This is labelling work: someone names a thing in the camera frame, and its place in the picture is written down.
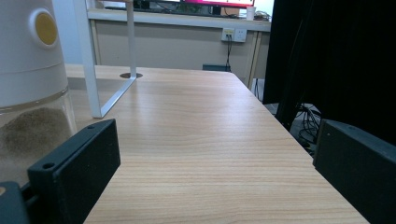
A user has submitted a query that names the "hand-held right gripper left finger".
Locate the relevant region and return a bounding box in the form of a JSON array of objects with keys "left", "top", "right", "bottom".
[{"left": 26, "top": 119, "right": 121, "bottom": 224}]

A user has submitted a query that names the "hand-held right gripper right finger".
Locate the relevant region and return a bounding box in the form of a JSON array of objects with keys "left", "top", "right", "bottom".
[{"left": 312, "top": 119, "right": 396, "bottom": 224}]

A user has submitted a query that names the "black curtain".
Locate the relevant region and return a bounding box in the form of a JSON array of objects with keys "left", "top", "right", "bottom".
[{"left": 262, "top": 0, "right": 396, "bottom": 146}]

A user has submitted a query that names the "beige background desk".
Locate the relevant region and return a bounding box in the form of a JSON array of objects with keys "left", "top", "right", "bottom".
[{"left": 87, "top": 7, "right": 272, "bottom": 90}]

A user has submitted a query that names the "dark box on floor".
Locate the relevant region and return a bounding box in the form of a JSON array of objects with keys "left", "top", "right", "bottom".
[{"left": 202, "top": 63, "right": 232, "bottom": 73}]

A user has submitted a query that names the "monitor with pink screen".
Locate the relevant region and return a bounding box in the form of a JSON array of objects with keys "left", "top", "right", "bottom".
[{"left": 148, "top": 0, "right": 256, "bottom": 9}]

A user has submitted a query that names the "bundle of black floor cables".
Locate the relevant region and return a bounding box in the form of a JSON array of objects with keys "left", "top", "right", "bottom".
[{"left": 292, "top": 104, "right": 323, "bottom": 155}]

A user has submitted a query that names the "white metal frame stand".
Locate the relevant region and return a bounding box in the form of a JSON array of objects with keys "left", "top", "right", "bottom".
[{"left": 72, "top": 0, "right": 138, "bottom": 119}]

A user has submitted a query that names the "black power cable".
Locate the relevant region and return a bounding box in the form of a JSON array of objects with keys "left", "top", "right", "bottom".
[{"left": 225, "top": 35, "right": 233, "bottom": 72}]

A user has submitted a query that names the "white wall socket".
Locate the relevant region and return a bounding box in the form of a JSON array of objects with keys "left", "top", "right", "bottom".
[{"left": 220, "top": 27, "right": 248, "bottom": 43}]

